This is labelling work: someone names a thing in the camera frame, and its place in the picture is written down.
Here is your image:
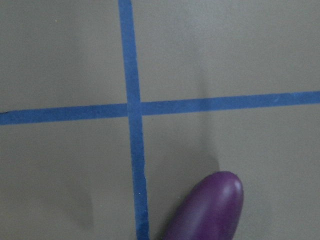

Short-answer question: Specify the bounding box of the purple eggplant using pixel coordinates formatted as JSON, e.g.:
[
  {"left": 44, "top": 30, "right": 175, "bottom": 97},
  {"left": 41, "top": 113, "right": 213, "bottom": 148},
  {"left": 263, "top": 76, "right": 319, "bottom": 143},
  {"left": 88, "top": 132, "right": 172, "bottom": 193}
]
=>
[{"left": 163, "top": 171, "right": 244, "bottom": 240}]

